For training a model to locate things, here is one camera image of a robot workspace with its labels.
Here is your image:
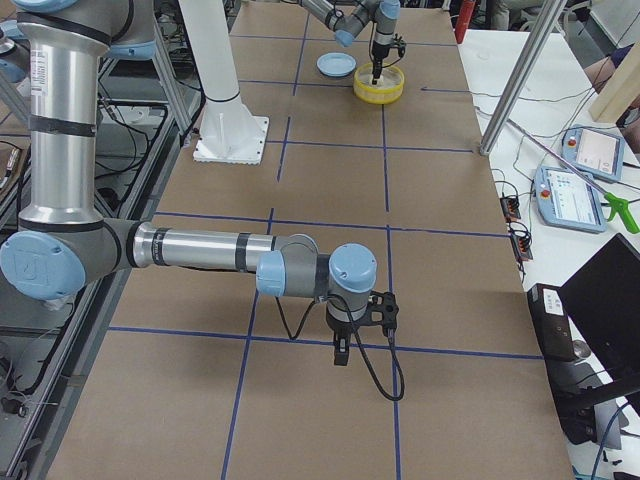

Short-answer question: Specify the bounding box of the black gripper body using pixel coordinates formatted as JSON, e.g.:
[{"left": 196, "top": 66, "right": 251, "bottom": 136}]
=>
[
  {"left": 371, "top": 41, "right": 389, "bottom": 64},
  {"left": 327, "top": 316, "right": 354, "bottom": 347}
]

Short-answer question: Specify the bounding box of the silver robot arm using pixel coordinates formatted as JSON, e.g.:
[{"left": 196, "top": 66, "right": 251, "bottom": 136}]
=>
[
  {"left": 297, "top": 0, "right": 406, "bottom": 85},
  {"left": 1, "top": 1, "right": 381, "bottom": 366}
]

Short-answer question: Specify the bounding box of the yellow round steamer basket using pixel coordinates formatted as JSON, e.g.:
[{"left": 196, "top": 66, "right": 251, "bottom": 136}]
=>
[{"left": 353, "top": 63, "right": 405, "bottom": 105}]

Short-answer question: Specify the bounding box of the blue tape strip lengthwise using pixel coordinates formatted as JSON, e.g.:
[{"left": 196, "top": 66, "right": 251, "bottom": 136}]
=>
[{"left": 381, "top": 105, "right": 402, "bottom": 480}]

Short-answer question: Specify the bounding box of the light blue plate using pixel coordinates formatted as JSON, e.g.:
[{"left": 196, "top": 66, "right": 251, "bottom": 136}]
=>
[{"left": 316, "top": 52, "right": 357, "bottom": 78}]

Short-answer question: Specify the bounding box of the red fire extinguisher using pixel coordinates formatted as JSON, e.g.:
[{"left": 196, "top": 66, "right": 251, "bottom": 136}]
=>
[{"left": 454, "top": 0, "right": 476, "bottom": 45}]

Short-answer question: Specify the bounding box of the far orange black connector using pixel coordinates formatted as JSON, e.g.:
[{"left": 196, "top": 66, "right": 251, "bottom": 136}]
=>
[{"left": 499, "top": 181, "right": 521, "bottom": 222}]

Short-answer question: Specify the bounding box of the orange black connector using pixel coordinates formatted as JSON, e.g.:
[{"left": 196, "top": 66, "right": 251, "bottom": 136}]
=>
[
  {"left": 507, "top": 221, "right": 533, "bottom": 261},
  {"left": 499, "top": 181, "right": 521, "bottom": 222}
]

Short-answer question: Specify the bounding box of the near orange black connector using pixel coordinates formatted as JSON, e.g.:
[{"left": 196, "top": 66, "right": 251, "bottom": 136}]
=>
[{"left": 507, "top": 221, "right": 533, "bottom": 261}]

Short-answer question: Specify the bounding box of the black box with label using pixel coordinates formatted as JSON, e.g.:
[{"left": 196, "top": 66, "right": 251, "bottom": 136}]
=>
[{"left": 527, "top": 283, "right": 575, "bottom": 362}]

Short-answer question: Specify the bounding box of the blue tape strip crosswise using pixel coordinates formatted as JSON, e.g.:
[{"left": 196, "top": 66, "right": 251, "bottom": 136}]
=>
[{"left": 108, "top": 326, "right": 544, "bottom": 361}]

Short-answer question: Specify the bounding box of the near teach pendant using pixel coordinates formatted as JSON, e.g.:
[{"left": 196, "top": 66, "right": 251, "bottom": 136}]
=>
[{"left": 534, "top": 166, "right": 607, "bottom": 233}]

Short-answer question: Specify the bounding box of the teach pendant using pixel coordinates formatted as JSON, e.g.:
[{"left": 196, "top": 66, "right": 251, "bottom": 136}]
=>
[
  {"left": 534, "top": 166, "right": 607, "bottom": 233},
  {"left": 562, "top": 125, "right": 625, "bottom": 183}
]

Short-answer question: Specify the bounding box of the far teach pendant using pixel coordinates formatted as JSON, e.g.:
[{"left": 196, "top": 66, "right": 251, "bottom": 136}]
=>
[{"left": 562, "top": 125, "right": 625, "bottom": 183}]

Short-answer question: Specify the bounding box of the wooden beam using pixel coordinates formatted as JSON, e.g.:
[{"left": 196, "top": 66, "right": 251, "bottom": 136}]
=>
[{"left": 585, "top": 43, "right": 639, "bottom": 123}]

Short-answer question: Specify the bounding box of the black laptop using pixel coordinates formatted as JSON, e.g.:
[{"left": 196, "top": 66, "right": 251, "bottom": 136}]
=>
[{"left": 546, "top": 234, "right": 639, "bottom": 445}]

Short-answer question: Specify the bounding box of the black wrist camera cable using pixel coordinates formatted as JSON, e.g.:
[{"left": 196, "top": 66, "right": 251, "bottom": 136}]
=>
[{"left": 273, "top": 293, "right": 405, "bottom": 403}]

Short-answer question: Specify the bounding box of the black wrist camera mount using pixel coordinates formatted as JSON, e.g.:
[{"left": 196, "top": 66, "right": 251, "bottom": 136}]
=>
[{"left": 358, "top": 291, "right": 399, "bottom": 339}]

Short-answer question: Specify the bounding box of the white pedestal column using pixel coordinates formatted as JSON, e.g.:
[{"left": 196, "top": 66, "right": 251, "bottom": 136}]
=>
[{"left": 179, "top": 0, "right": 269, "bottom": 165}]

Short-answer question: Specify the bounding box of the aluminium frame post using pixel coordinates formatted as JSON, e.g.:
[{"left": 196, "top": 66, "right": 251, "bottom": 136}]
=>
[{"left": 479, "top": 0, "right": 567, "bottom": 156}]

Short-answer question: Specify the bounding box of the green handled grabber tool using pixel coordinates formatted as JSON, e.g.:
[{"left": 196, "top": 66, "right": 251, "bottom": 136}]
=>
[{"left": 506, "top": 119, "right": 639, "bottom": 234}]

